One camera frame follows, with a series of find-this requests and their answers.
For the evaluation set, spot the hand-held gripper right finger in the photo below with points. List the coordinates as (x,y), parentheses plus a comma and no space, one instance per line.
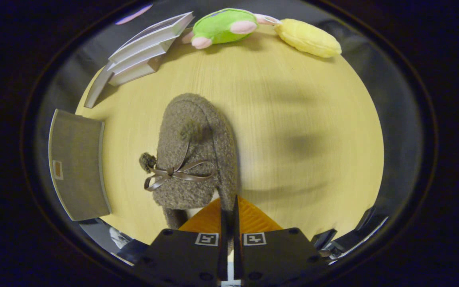
(281,259)

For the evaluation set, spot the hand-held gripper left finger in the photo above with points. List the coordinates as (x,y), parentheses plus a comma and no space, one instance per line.
(181,259)

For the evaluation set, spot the brown fuzzy slipper shoe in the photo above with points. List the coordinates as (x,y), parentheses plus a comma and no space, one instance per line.
(189,119)

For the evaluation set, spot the brown book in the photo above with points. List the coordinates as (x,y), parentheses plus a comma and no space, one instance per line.
(98,87)

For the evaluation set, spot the plain white book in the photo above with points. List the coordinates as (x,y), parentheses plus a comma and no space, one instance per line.
(142,57)
(134,73)

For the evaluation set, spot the yellow plush toy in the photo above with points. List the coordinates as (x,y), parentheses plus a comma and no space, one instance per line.
(307,38)

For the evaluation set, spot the white book with portrait cover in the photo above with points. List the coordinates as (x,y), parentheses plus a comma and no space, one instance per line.
(153,34)

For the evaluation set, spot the green plush toy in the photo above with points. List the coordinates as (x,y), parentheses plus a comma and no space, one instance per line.
(221,26)

